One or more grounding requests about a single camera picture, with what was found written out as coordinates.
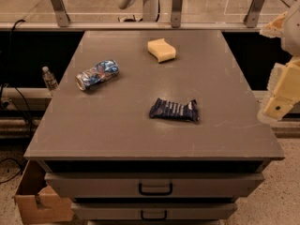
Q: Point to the left metal bracket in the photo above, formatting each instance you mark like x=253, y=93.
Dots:
x=60, y=12

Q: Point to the grey drawer cabinet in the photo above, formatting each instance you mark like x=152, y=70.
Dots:
x=107, y=128

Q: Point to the black drawer handle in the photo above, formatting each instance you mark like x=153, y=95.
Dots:
x=154, y=215
x=155, y=190

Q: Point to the grey drawer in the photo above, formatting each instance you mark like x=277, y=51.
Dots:
x=131, y=211
x=125, y=185

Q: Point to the horizontal metal rail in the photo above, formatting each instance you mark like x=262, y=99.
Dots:
x=78, y=26

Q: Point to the black lower drawer handle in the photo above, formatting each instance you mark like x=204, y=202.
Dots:
x=154, y=215

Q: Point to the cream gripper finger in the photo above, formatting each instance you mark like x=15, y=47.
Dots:
x=273, y=29
x=283, y=91

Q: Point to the brown cardboard box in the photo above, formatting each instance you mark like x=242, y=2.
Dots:
x=38, y=203

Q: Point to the upper grey drawer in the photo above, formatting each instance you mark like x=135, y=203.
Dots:
x=125, y=185

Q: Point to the yellow sponge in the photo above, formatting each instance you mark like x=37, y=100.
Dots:
x=162, y=50

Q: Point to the dark blue rxbar wrapper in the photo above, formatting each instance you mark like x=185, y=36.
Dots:
x=166, y=109

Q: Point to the middle metal bracket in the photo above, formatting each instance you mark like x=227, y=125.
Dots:
x=176, y=13

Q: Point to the lower grey drawer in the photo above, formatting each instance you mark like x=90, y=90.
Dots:
x=131, y=211

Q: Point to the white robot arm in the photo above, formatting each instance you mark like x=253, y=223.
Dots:
x=290, y=34

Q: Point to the crushed blue soda can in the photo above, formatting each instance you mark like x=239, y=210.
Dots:
x=99, y=73

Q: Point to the black upper drawer handle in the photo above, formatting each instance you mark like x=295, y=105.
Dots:
x=155, y=190

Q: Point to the clear plastic water bottle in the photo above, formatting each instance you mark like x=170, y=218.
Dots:
x=49, y=79

